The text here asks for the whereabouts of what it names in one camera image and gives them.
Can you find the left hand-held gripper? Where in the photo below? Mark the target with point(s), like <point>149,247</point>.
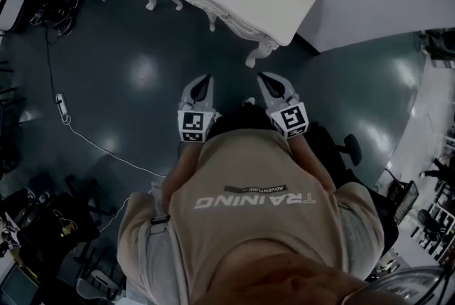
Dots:
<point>193,122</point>

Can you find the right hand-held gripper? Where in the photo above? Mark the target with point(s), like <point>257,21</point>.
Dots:
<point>289,118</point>

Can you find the person's right forearm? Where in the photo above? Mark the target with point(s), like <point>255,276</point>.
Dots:
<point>309,154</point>

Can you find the black office chair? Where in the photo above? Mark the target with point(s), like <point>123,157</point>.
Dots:
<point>341,154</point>

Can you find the white box appliance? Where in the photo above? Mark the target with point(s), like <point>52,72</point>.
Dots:
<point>10,3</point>

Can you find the person's left forearm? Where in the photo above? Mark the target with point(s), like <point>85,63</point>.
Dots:
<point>177,168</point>

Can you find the black swivel chair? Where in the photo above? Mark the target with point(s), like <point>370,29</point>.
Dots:
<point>67,214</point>

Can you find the white shelf unit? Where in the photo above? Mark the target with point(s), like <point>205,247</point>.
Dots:
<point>435,229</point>

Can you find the white power strip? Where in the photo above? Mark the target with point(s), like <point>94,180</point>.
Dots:
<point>62,106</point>

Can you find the person's dark trousers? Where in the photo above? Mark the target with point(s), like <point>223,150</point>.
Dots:
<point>241,120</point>

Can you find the person's beige shirt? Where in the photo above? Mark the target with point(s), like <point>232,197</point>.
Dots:
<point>249,229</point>

